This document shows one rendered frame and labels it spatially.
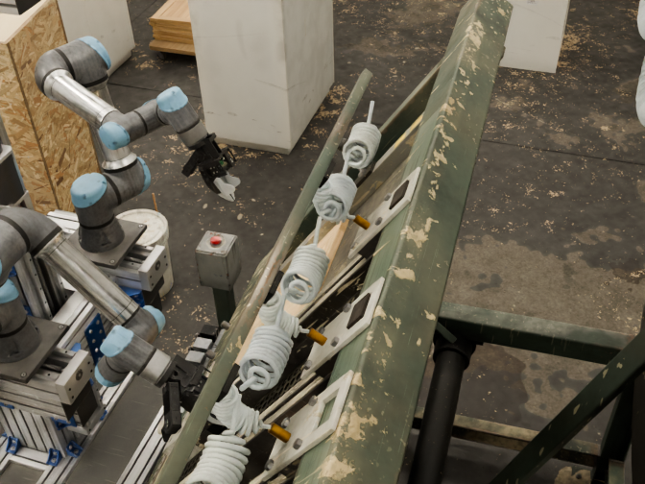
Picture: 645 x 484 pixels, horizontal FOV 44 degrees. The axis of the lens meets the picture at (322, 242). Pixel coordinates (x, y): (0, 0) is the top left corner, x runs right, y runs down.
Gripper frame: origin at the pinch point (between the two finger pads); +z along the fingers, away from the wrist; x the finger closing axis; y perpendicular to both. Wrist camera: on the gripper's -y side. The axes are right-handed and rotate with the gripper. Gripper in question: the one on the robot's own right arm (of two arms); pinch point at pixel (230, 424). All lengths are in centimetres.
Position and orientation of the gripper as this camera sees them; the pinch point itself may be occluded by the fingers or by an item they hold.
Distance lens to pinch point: 193.9
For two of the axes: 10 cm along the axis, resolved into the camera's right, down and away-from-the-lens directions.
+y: 2.9, -6.3, 7.3
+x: -5.2, 5.4, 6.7
